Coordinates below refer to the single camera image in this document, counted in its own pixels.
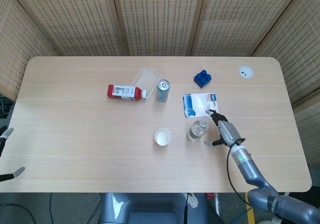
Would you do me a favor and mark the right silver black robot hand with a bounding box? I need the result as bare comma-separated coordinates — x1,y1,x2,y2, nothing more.
203,109,246,149

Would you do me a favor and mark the left black grey robot hand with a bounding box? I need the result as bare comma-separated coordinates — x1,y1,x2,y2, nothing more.
0,128,26,182

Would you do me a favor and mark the transparent plastic water bottle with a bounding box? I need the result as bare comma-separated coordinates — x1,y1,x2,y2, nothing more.
186,118,210,142

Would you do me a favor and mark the white paper cup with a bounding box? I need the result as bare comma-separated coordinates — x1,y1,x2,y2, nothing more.
154,128,172,147

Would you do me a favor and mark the red juice bottle white label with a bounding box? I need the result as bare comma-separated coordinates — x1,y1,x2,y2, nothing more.
107,84,148,102

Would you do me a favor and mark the blue white flat package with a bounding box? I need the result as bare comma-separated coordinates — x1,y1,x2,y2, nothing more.
182,92,220,119

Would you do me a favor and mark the blue toy building block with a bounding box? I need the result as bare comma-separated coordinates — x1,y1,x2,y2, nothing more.
192,69,213,88

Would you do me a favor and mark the grey metal table leg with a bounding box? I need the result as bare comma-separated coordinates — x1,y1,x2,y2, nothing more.
213,193,221,214

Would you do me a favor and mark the light blue drink can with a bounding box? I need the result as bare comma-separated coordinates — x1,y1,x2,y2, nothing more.
156,79,170,103

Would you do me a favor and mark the white perforated disc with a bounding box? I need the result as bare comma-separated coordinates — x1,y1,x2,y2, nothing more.
187,194,200,210

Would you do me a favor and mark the woven bamboo screen panel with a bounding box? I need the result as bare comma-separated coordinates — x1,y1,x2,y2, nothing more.
4,0,131,57
191,0,307,57
251,0,320,104
111,0,208,57
0,0,60,102

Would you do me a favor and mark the white shoe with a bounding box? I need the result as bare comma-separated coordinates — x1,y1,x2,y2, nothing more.
258,218,282,224

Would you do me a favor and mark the clear plastic container lid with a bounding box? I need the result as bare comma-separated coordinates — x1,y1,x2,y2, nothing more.
131,67,162,101

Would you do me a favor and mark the grey robot torso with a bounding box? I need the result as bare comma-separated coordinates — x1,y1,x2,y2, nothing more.
99,193,208,224

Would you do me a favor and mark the dark equipment with cables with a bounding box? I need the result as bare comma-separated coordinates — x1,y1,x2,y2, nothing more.
0,94,12,120

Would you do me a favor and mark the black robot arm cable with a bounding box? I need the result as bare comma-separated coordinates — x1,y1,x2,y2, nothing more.
225,138,251,206

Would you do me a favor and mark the white round cable grommet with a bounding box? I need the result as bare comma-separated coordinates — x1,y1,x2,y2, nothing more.
237,65,255,79

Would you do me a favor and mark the blue floor cable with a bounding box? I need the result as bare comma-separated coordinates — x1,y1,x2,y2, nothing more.
236,207,254,222
48,193,55,224

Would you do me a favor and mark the black cable on torso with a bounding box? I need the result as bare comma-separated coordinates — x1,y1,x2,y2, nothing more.
183,193,190,224

